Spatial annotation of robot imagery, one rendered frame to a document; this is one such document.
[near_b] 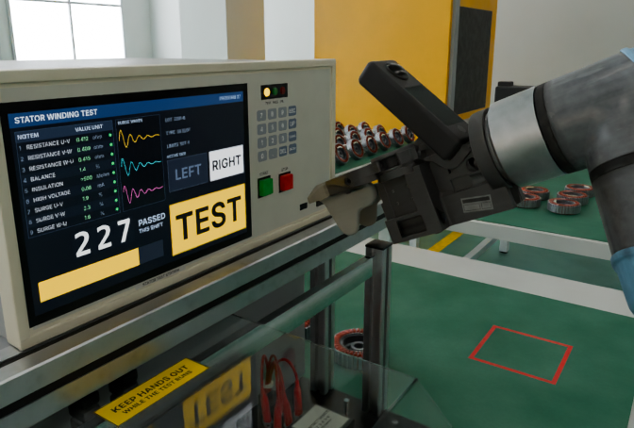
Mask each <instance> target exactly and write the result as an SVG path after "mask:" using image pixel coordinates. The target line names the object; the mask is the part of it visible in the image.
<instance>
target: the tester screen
mask: <svg viewBox="0 0 634 428"><path fill-rule="evenodd" d="M8 123H9V131H10V137H11V144H12V152H13V158H14V165H15V172H16V179H17V186H18V193H19V200H20V207H21V214H22V221H23V228H24V235H25V248H26V255H27V262H28V269H29V276H30V283H31V290H32V297H33V304H34V311H35V317H36V316H39V315H40V314H43V313H45V312H48V311H50V310H53V309H55V308H58V307H60V306H63V305H66V304H68V303H71V302H73V301H76V300H78V299H81V298H83V297H86V296H88V295H91V294H93V293H95V292H97V291H100V290H102V289H105V288H109V287H111V286H114V285H116V284H119V283H121V282H124V281H125V280H128V279H130V278H133V277H135V276H138V275H140V274H143V273H145V272H149V271H152V270H153V269H156V268H158V267H161V266H163V265H166V264H168V263H171V262H173V261H176V260H178V259H180V258H182V257H185V256H187V255H191V254H193V253H196V252H198V251H201V250H203V249H206V248H208V247H210V246H212V245H215V244H217V243H220V242H222V241H225V240H227V239H231V238H234V237H236V236H238V235H240V234H243V233H245V232H247V210H246V182H245V152H244V123H243V94H242V91H236V92H227V93H217V94H207V95H197V96H188V97H178V98H168V99H158V100H149V101H139V102H129V103H120V104H109V105H100V106H90V107H71V108H62V109H51V110H42V111H32V112H22V113H12V114H8ZM239 145H242V148H243V173H239V174H235V175H231V176H228V177H225V178H221V179H217V180H214V181H210V182H207V183H204V184H200V185H196V186H193V187H189V188H185V189H180V190H176V191H172V192H169V179H168V165H167V160H171V159H176V158H181V157H185V156H193V155H198V154H203V153H206V152H211V151H216V150H221V149H225V148H229V147H234V146H239ZM240 184H244V186H245V215H246V227H245V228H243V229H241V230H239V231H236V232H234V233H231V234H228V235H226V236H223V237H221V238H218V239H215V240H212V241H210V242H207V243H205V244H202V245H200V246H197V247H195V248H192V249H190V250H188V251H185V252H183V253H180V254H178V255H174V256H173V247H172V233H171V220H170V205H173V204H176V203H180V202H183V201H187V200H190V199H192V198H196V197H199V196H203V195H206V194H209V193H213V192H215V191H219V190H222V189H228V188H231V187H235V186H238V185H240ZM131 215H133V218H134V229H135V240H136V241H133V242H130V243H128V244H125V245H122V246H119V247H116V248H113V249H110V250H107V251H105V252H103V253H100V254H97V255H92V256H89V257H86V258H83V259H80V260H77V261H75V262H74V260H73V252H72V243H71V235H70V233H74V232H76V231H79V230H83V229H86V228H90V227H93V226H96V225H99V224H102V223H106V222H112V221H115V220H118V219H122V218H124V217H128V216H131ZM161 239H162V240H163V253H164V255H163V256H161V257H158V258H155V259H153V260H150V261H148V262H145V263H142V264H141V265H138V266H135V267H133V268H130V269H128V270H125V271H122V272H118V273H116V274H113V275H111V276H109V277H106V278H104V279H101V280H98V281H96V282H93V283H90V284H88V285H86V286H84V287H81V288H77V289H74V290H72V291H69V292H66V293H64V294H61V295H59V296H57V297H54V298H52V299H49V300H46V301H44V302H41V297H40V291H39V283H40V282H42V281H45V280H48V279H51V278H54V277H56V276H59V275H62V274H64V273H67V272H71V271H74V270H77V269H80V268H83V267H86V266H88V265H91V264H93V263H96V262H99V261H102V260H105V259H107V258H110V257H113V256H116V255H120V254H122V253H125V252H128V251H131V250H134V249H137V248H139V247H142V246H144V245H147V244H150V243H153V242H155V241H158V240H161Z"/></svg>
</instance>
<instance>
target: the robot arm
mask: <svg viewBox="0 0 634 428"><path fill-rule="evenodd" d="M359 83H360V85H361V86H362V87H363V88H364V89H366V90H367V91H368V92H370V93H371V94H372V95H373V96H374V98H375V99H376V100H377V101H379V102H380V103H381V104H382V105H383V106H384V107H385V108H386V109H387V110H388V111H390V112H391V113H392V114H393V115H394V116H395V117H396V118H397V119H398V120H399V121H400V122H402V123H403V124H404V125H405V126H406V127H407V128H408V129H409V130H410V131H411V132H413V133H414V134H415V135H416V136H417V137H418V139H417V140H416V141H415V142H414V143H412V144H408V145H406V146H404V147H401V148H399V149H396V150H394V151H391V152H389V153H387V154H384V155H382V156H377V157H375V158H373V159H370V161H371V164H369V165H367V166H364V167H362V168H359V169H356V170H354V171H352V172H350V173H345V174H343V175H340V176H338V177H335V178H333V179H330V180H328V181H325V182H324V183H322V184H319V185H317V186H315V188H314V189H313V191H312V192H311V194H310V195H309V197H308V201H309V204H311V203H314V202H317V201H320V202H322V203H323V204H324V205H325V206H326V208H327V210H328V211H329V213H330V214H331V216H332V218H333V219H334V221H335V222H336V224H337V225H338V226H339V228H340V229H341V231H342V232H343V233H344V234H345V235H348V236H352V235H355V234H356V233H357V232H358V231H359V224H361V225H363V226H371V225H373V224H374V223H375V222H376V219H377V205H378V202H379V201H381V200H382V204H381V206H382V208H383V211H384V214H385V216H386V219H387V220H386V221H385V224H386V226H387V229H388V231H389V234H390V237H391V239H392V244H397V243H400V242H404V241H408V240H411V239H417V238H420V237H424V236H428V235H432V234H439V233H441V232H442V231H443V230H445V229H446V228H448V227H449V226H452V225H455V224H459V223H463V222H468V221H471V220H475V219H479V218H482V217H486V216H490V215H492V214H496V213H500V212H503V211H507V210H510V209H513V208H515V207H516V206H517V204H519V203H521V202H523V200H525V199H526V198H525V196H524V194H523V191H522V188H523V187H527V186H530V185H533V184H537V183H540V182H542V181H546V180H549V179H552V178H556V177H559V176H562V175H565V174H568V173H574V172H578V171H582V170H585V169H588V173H589V176H590V179H591V183H592V189H593V193H594V196H595V200H596V203H597V206H598V209H599V213H600V217H601V220H602V224H603V226H604V230H605V233H606V237H607V240H608V244H609V249H610V252H611V258H610V263H611V267H612V268H613V269H614V270H615V272H617V274H618V277H619V280H620V283H621V286H622V289H623V292H624V295H625V297H626V302H627V305H628V308H629V310H630V311H631V313H632V314H633V315H634V47H633V48H627V47H626V48H623V49H621V50H620V53H617V54H615V55H613V56H610V57H608V58H604V59H601V60H599V61H596V62H595V63H592V64H590V65H587V66H585V67H582V68H580V69H577V70H575V71H573V72H570V73H568V74H565V75H562V76H560V77H557V78H555V79H552V80H550V81H547V82H545V83H542V84H541V85H539V86H534V87H532V88H529V89H527V90H524V91H521V92H518V93H516V94H513V95H511V96H509V97H507V98H504V99H502V100H499V101H497V102H494V103H492V104H491V106H490V107H487V108H485V109H482V110H480V111H478V112H476V113H473V114H472V115H471V116H470V119H469V122H468V123H466V122H465V121H464V120H462V119H461V118H460V116H459V115H458V114H456V113H455V112H454V111H453V110H452V109H451V108H450V107H448V106H447V105H446V104H445V103H444V102H443V101H441V100H440V99H439V98H438V97H437V96H436V95H434V94H433V93H432V92H431V91H430V90H429V89H427V88H426V87H425V86H424V85H423V84H422V83H421V82H419V81H418V80H417V79H416V78H415V77H414V76H412V75H411V74H410V73H409V72H408V71H407V70H405V69H404V68H403V67H402V66H401V65H400V64H399V63H397V62H396V61H395V60H380V61H370V62H368V63H367V65H366V67H365V68H364V70H363V71H362V73H361V75H360V76H359ZM376 180H377V181H378V182H377V183H374V184H373V183H372V182H373V181H376ZM521 187H522V188H521Z"/></svg>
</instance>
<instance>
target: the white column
mask: <svg viewBox="0 0 634 428"><path fill-rule="evenodd" d="M178 4H179V21H180V37H181V53H182V58H196V59H249V60H265V29H264V0H178Z"/></svg>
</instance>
